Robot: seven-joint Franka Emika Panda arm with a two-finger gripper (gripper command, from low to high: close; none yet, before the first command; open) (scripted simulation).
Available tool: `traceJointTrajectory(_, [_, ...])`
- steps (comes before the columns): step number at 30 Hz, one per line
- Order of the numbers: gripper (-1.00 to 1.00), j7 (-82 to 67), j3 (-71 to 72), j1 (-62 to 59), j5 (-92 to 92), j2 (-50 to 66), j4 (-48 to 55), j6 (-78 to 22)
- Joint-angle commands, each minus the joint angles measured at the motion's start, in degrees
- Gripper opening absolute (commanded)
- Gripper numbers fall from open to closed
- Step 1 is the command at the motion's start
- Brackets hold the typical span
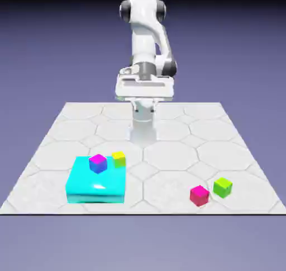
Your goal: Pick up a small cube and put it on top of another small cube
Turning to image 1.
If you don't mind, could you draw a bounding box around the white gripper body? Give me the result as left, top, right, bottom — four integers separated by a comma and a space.
115, 73, 175, 103

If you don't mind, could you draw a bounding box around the small green cube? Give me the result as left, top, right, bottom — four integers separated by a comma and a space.
212, 177, 233, 199

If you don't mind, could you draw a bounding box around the large cyan box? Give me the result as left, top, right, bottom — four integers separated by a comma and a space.
65, 155, 126, 205

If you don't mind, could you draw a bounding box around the small pink cube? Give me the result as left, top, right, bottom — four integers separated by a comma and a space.
189, 185, 211, 208

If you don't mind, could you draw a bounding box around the small magenta and blue cube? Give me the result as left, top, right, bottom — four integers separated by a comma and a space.
88, 154, 108, 175

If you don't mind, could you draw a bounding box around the small yellow cube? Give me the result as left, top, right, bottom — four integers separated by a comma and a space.
111, 151, 127, 169

